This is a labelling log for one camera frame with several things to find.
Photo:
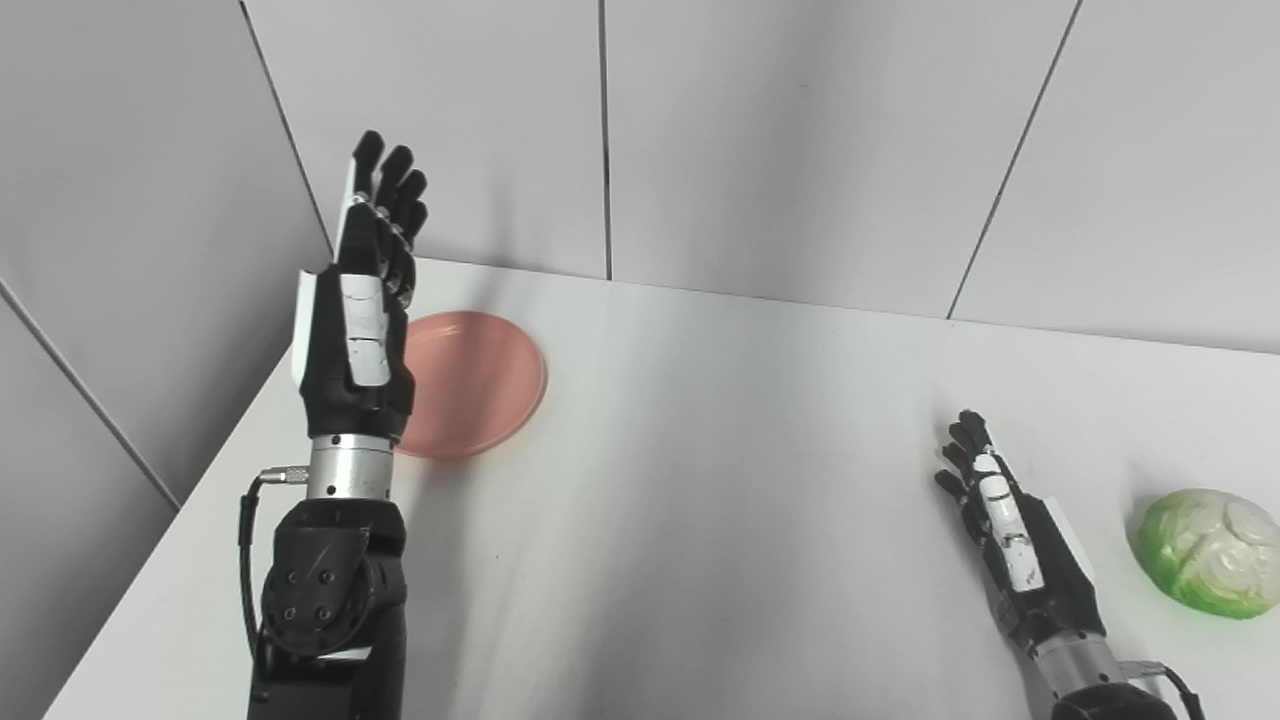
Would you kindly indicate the pink plate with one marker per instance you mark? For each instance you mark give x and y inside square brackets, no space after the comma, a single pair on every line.
[470,385]

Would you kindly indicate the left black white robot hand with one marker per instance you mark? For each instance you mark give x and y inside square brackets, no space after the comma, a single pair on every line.
[360,320]

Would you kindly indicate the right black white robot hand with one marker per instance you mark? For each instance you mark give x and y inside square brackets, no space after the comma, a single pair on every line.
[1020,550]

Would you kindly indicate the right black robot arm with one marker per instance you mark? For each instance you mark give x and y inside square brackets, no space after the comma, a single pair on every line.
[1100,685]

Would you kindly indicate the green white cabbage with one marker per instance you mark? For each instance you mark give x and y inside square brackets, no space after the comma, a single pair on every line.
[1208,552]

